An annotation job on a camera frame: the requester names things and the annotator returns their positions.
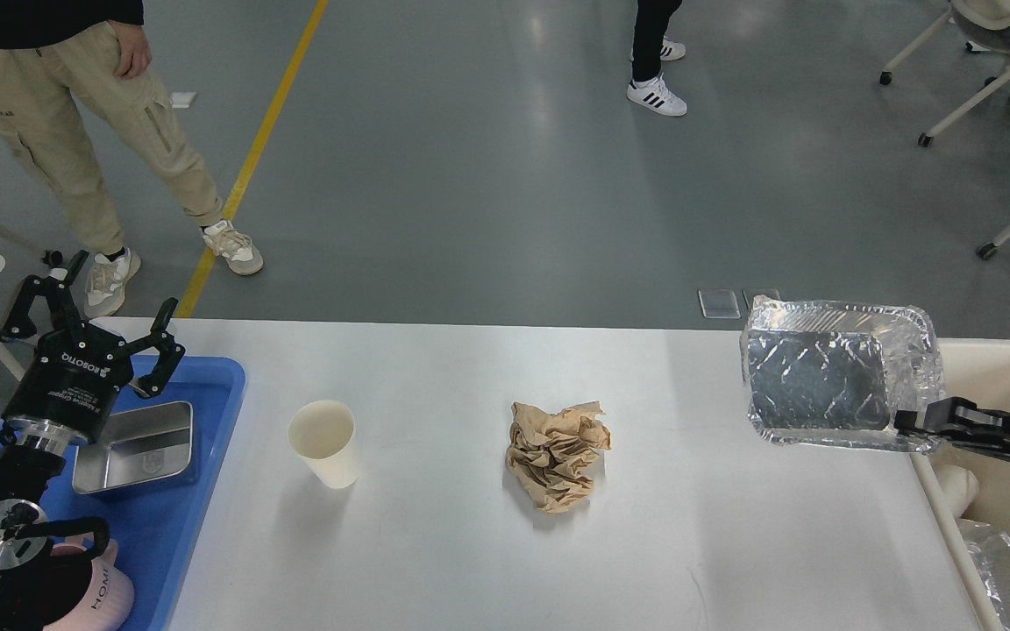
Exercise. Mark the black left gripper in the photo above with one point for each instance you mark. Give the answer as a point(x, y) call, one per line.
point(71, 386)

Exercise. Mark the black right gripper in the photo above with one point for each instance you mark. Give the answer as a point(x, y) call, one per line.
point(959, 422)

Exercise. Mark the metal rectangular tin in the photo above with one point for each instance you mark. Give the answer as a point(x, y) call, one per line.
point(141, 451)

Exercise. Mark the aluminium foil tray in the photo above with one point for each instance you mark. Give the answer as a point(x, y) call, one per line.
point(836, 373)

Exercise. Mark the cream paper cup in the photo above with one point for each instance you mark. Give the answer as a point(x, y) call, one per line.
point(323, 435)

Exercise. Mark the pink mug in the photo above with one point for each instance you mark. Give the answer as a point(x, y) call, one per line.
point(95, 595)

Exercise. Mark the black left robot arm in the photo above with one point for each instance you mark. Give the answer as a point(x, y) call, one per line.
point(30, 544)

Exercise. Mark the cream plastic bin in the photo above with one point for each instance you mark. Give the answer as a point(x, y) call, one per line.
point(978, 370)

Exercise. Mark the foil tray inside bin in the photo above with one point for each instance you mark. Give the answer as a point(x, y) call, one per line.
point(989, 547)

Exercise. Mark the blue plastic tray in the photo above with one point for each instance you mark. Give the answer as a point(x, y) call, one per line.
point(156, 524)

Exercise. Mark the clear floor plate left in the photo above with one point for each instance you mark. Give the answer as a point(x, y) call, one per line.
point(719, 304)

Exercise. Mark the person in beige trousers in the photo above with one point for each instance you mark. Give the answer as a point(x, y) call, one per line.
point(58, 55)

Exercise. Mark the crumpled brown paper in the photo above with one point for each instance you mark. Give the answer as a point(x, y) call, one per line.
point(549, 453)

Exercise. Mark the person in black trousers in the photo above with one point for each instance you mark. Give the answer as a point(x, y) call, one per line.
point(650, 47)

